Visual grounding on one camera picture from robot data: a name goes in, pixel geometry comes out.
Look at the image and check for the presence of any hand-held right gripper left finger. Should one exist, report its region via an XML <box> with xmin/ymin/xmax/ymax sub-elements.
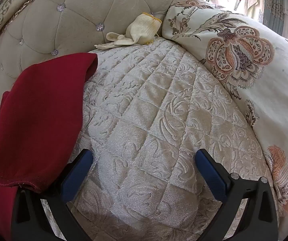
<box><xmin>11</xmin><ymin>149</ymin><xmax>94</xmax><ymax>241</ymax></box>

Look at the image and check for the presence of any cream quilted bed cover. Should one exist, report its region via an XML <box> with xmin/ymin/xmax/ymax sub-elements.
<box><xmin>41</xmin><ymin>40</ymin><xmax>280</xmax><ymax>241</ymax></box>

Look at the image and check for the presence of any cream knit glove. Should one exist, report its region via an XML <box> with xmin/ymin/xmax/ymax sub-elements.
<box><xmin>94</xmin><ymin>32</ymin><xmax>134</xmax><ymax>50</ymax></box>

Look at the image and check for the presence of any red garment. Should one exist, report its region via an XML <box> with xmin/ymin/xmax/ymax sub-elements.
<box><xmin>0</xmin><ymin>53</ymin><xmax>99</xmax><ymax>234</ymax></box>

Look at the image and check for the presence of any knit glove with yellow cuff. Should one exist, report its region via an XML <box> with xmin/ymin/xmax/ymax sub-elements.
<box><xmin>125</xmin><ymin>12</ymin><xmax>162</xmax><ymax>46</ymax></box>

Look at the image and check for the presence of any floral patterned white pillow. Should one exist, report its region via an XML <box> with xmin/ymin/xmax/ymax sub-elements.
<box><xmin>160</xmin><ymin>0</ymin><xmax>288</xmax><ymax>219</ymax></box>

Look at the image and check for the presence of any tufted beige headboard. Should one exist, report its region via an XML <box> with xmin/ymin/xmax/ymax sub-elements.
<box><xmin>0</xmin><ymin>0</ymin><xmax>178</xmax><ymax>128</ymax></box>

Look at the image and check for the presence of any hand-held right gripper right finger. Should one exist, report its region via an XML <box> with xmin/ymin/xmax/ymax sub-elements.
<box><xmin>195</xmin><ymin>149</ymin><xmax>280</xmax><ymax>241</ymax></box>

